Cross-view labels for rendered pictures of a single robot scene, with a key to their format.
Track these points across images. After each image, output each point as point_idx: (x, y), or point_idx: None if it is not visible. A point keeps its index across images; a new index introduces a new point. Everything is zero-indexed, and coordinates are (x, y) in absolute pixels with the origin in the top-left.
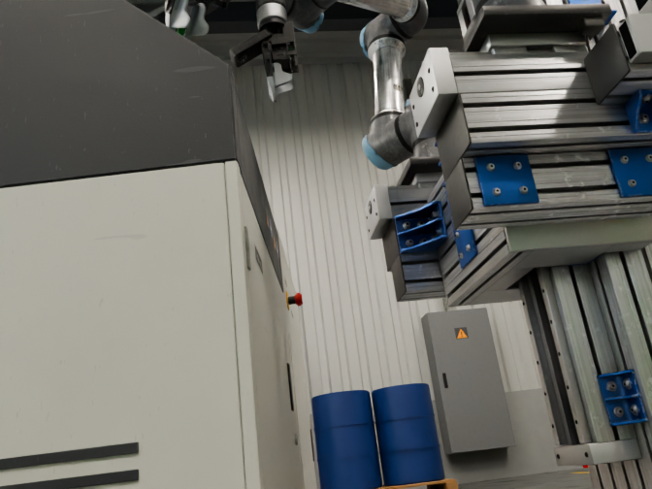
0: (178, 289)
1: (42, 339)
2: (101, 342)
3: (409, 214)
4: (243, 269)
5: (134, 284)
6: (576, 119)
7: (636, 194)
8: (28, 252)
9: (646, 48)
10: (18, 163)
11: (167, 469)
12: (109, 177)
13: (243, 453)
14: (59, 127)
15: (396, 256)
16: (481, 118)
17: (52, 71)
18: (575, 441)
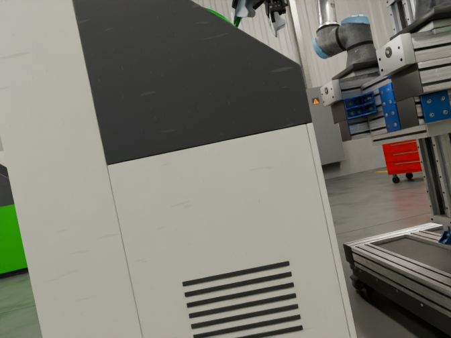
0: (294, 192)
1: (235, 220)
2: (263, 219)
3: (353, 98)
4: (323, 180)
5: (273, 191)
6: None
7: None
8: (218, 180)
9: None
10: (201, 133)
11: (303, 270)
12: (249, 137)
13: (334, 261)
14: (217, 110)
15: (343, 119)
16: (428, 77)
17: (205, 76)
18: (441, 213)
